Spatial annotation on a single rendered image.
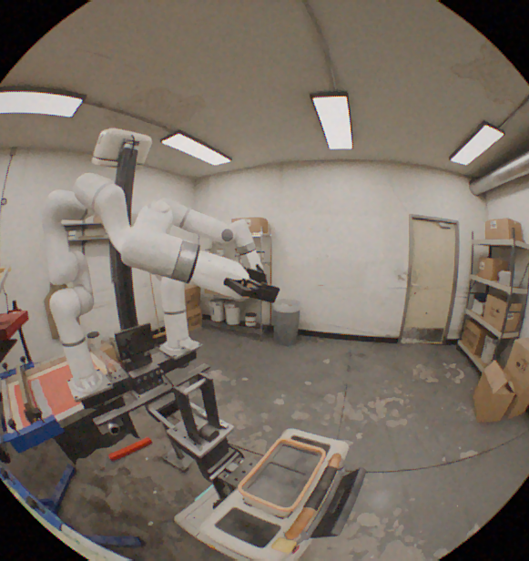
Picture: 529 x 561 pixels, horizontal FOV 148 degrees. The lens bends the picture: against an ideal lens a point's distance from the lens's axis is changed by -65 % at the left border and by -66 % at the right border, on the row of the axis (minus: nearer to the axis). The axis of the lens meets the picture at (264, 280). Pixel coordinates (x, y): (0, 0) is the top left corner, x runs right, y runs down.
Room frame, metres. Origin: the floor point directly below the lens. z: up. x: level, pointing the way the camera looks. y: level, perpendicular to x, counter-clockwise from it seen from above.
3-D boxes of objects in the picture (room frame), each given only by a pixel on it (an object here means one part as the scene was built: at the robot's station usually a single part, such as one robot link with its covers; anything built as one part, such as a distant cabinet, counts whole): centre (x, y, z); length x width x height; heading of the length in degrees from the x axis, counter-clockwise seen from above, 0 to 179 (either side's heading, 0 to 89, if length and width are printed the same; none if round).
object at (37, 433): (0.12, 0.81, 0.98); 0.30 x 0.05 x 0.07; 157
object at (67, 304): (0.42, 0.58, 1.37); 0.13 x 0.10 x 0.16; 1
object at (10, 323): (0.61, 2.24, 1.06); 0.61 x 0.46 x 0.12; 37
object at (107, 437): (0.43, 0.79, 0.79); 0.46 x 0.09 x 0.33; 157
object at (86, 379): (0.40, 0.57, 1.21); 0.16 x 0.13 x 0.15; 60
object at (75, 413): (0.45, 0.98, 0.97); 0.79 x 0.58 x 0.04; 157
